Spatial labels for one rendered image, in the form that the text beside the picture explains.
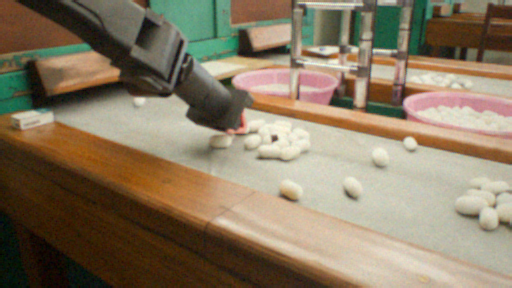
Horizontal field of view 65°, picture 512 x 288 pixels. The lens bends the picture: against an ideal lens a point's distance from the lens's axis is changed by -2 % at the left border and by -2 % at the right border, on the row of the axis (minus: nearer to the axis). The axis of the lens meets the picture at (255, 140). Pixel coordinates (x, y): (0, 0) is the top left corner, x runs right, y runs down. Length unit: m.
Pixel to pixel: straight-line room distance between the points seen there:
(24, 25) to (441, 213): 0.81
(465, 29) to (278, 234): 2.98
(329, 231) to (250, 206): 0.09
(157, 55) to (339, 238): 0.30
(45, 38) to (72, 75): 0.10
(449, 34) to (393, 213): 2.86
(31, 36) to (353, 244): 0.76
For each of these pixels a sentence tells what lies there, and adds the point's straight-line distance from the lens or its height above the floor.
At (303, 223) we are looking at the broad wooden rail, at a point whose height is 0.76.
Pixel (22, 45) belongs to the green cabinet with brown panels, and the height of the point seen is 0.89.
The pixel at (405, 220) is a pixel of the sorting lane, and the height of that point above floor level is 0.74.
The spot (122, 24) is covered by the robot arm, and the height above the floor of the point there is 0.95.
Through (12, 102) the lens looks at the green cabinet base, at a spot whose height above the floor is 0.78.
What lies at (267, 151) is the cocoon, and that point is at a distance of 0.63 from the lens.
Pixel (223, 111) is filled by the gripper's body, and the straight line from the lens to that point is 0.63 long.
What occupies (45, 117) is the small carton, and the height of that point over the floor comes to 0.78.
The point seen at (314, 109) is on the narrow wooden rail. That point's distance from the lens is 0.82.
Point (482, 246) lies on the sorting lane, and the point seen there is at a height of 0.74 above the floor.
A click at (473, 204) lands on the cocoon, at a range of 0.54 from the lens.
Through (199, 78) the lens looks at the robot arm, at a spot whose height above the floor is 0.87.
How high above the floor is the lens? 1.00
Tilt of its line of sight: 21 degrees down
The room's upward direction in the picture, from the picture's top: straight up
